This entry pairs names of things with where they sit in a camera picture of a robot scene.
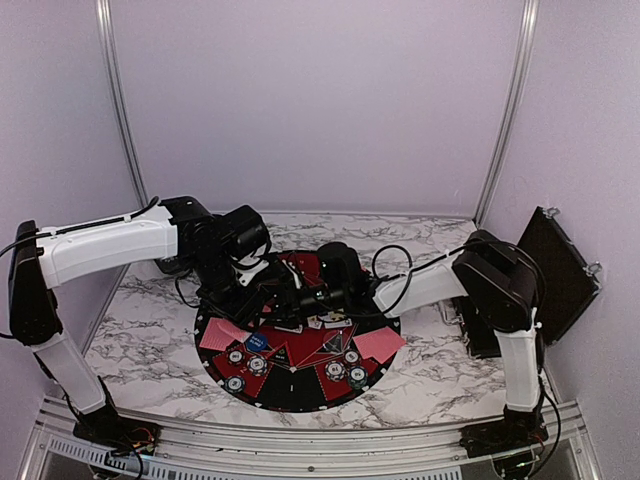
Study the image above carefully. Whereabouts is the single red playing card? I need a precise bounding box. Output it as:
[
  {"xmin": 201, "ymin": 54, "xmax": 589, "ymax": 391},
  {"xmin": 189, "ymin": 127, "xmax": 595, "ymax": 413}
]
[{"xmin": 199, "ymin": 318, "xmax": 236, "ymax": 351}]

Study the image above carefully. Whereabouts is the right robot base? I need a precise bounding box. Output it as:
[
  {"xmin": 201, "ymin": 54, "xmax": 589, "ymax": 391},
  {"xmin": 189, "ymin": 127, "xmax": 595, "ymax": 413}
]
[{"xmin": 459, "ymin": 411, "xmax": 549, "ymax": 478}]

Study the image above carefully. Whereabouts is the aluminium front rail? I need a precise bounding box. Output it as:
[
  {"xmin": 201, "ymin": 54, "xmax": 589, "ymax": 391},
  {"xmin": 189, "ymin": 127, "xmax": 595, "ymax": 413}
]
[{"xmin": 15, "ymin": 395, "xmax": 611, "ymax": 480}]

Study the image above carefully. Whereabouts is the blue small blind button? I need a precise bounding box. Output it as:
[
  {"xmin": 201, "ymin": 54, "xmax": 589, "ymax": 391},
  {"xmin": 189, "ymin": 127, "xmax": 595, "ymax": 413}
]
[{"xmin": 245, "ymin": 332, "xmax": 271, "ymax": 353}]

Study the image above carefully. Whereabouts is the round red black poker mat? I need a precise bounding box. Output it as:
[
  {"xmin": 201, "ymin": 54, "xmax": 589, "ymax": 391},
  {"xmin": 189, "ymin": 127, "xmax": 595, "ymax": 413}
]
[{"xmin": 194, "ymin": 250, "xmax": 402, "ymax": 413}]

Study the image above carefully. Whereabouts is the aluminium frame post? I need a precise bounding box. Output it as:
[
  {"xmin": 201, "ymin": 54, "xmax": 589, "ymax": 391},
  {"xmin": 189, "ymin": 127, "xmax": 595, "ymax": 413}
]
[
  {"xmin": 473, "ymin": 0, "xmax": 540, "ymax": 226},
  {"xmin": 95, "ymin": 0, "xmax": 153, "ymax": 219}
]

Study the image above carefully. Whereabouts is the face up playing card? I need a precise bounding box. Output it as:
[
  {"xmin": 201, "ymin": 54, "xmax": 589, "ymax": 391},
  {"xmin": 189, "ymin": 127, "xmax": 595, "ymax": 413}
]
[{"xmin": 307, "ymin": 316, "xmax": 353, "ymax": 330}]

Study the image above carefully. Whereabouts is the right aluminium frame post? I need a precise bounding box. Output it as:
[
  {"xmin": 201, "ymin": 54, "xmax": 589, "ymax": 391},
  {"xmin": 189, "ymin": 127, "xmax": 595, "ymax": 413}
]
[{"xmin": 473, "ymin": 0, "xmax": 540, "ymax": 226}]

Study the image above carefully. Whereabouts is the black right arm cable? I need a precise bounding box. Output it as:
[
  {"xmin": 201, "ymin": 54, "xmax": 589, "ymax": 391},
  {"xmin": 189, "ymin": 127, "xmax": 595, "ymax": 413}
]
[{"xmin": 370, "ymin": 244, "xmax": 551, "ymax": 421}]

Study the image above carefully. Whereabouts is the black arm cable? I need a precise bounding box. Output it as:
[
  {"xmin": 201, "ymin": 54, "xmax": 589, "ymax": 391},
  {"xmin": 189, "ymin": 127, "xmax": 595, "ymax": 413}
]
[
  {"xmin": 370, "ymin": 244, "xmax": 551, "ymax": 421},
  {"xmin": 0, "ymin": 196, "xmax": 163, "ymax": 259}
]

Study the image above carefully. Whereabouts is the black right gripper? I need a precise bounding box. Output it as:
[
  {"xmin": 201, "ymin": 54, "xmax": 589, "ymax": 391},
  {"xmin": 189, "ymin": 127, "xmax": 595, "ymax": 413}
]
[{"xmin": 260, "ymin": 280, "xmax": 348, "ymax": 329}]

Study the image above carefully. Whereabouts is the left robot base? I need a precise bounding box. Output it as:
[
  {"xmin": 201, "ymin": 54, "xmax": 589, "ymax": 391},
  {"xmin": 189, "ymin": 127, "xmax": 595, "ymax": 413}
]
[{"xmin": 73, "ymin": 408, "xmax": 160, "ymax": 456}]

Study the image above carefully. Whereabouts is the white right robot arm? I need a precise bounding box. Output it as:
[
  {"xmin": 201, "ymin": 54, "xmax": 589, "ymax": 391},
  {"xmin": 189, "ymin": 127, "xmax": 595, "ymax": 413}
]
[{"xmin": 267, "ymin": 230, "xmax": 545, "ymax": 448}]

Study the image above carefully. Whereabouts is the black poker chip case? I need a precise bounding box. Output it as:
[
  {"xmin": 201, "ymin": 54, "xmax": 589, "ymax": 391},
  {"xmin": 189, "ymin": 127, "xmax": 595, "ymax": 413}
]
[{"xmin": 453, "ymin": 207, "xmax": 600, "ymax": 358}]

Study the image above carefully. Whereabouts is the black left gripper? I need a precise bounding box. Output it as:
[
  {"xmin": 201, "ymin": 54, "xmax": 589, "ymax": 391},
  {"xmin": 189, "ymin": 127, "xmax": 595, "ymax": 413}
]
[{"xmin": 188, "ymin": 251, "xmax": 265, "ymax": 333}]

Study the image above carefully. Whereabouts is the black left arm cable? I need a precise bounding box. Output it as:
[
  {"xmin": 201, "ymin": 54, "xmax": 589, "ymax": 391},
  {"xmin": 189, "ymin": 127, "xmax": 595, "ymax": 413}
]
[{"xmin": 0, "ymin": 196, "xmax": 163, "ymax": 259}]

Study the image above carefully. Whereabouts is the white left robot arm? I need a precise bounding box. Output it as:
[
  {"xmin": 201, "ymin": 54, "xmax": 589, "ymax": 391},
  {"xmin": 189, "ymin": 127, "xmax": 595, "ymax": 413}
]
[{"xmin": 1, "ymin": 196, "xmax": 271, "ymax": 445}]

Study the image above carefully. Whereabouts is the red brown poker chip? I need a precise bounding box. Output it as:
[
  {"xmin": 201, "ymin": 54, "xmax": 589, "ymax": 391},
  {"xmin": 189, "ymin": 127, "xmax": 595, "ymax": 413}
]
[
  {"xmin": 227, "ymin": 350, "xmax": 244, "ymax": 365},
  {"xmin": 344, "ymin": 350, "xmax": 360, "ymax": 365}
]

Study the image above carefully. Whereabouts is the left aluminium frame post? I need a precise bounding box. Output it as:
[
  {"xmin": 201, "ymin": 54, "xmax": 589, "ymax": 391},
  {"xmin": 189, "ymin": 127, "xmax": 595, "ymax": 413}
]
[{"xmin": 95, "ymin": 0, "xmax": 153, "ymax": 219}]

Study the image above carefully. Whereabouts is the clear round dealer button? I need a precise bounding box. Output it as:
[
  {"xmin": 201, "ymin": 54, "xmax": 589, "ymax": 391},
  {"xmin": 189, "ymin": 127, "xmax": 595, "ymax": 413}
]
[{"xmin": 319, "ymin": 331, "xmax": 350, "ymax": 355}]

